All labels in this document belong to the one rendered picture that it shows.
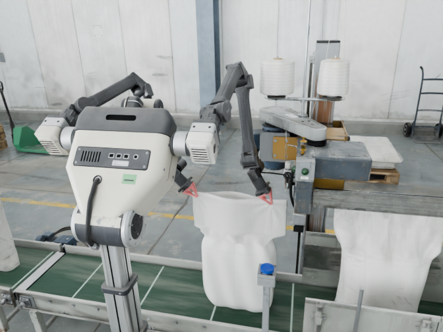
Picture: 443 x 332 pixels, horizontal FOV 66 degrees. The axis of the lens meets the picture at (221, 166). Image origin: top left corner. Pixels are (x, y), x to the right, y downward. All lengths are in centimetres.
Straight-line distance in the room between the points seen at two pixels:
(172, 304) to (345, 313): 95
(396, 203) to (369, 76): 506
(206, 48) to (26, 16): 395
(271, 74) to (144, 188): 82
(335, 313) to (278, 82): 105
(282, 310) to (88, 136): 138
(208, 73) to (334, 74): 481
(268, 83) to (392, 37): 514
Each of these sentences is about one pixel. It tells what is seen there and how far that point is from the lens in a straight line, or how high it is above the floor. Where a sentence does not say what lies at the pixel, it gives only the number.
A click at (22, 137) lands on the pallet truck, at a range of 661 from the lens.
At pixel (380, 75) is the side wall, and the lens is 671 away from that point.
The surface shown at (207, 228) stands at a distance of 186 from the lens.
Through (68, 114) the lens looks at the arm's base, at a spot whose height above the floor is 152.
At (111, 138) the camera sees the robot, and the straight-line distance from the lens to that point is 128.
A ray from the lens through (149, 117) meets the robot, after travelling 125.
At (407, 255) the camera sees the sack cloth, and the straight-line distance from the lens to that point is 183.
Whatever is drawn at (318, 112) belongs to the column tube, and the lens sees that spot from 191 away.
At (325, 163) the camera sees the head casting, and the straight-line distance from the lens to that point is 146.
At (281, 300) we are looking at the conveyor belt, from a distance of 213.
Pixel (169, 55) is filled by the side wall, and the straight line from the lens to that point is 702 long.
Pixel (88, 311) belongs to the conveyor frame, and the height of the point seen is 34.
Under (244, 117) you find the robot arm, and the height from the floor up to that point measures 144.
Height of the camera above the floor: 182
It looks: 22 degrees down
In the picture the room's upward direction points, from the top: 1 degrees counter-clockwise
